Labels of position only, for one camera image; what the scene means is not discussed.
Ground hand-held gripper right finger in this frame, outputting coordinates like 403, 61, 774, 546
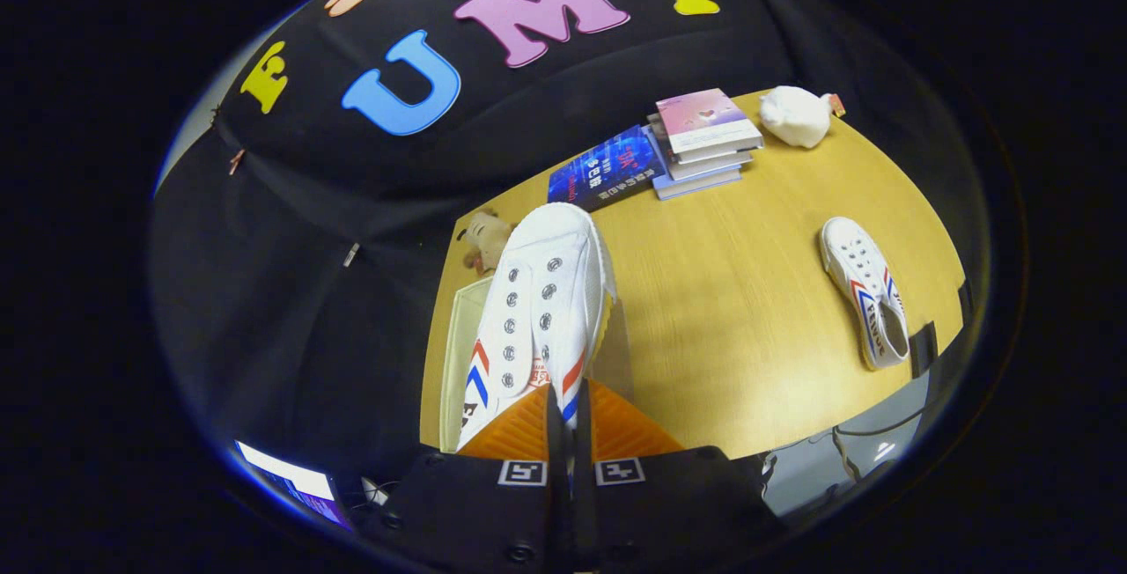
572, 379, 786, 574

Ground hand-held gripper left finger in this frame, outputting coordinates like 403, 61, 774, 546
357, 383, 565, 574

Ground beige fabric storage box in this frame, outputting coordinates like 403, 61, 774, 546
438, 275, 637, 453

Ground white striped canvas shoe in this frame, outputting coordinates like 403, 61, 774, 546
819, 217, 911, 372
455, 202, 618, 453

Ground laptop screen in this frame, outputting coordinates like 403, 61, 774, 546
233, 439, 353, 529

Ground tan plush dog toy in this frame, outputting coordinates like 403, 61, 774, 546
456, 209, 520, 276

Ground black backdrop cloth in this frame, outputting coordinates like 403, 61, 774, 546
150, 0, 969, 491

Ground light blue book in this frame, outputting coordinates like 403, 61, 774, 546
652, 165, 746, 202

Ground dark blue book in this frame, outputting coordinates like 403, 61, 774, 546
548, 125, 667, 212

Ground white paperback book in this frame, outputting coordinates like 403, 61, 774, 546
665, 147, 756, 182

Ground pink cover book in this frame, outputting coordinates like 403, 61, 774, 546
655, 88, 764, 158

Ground white plush toy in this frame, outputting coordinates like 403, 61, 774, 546
759, 85, 847, 150

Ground black cable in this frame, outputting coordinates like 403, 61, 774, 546
829, 405, 930, 482

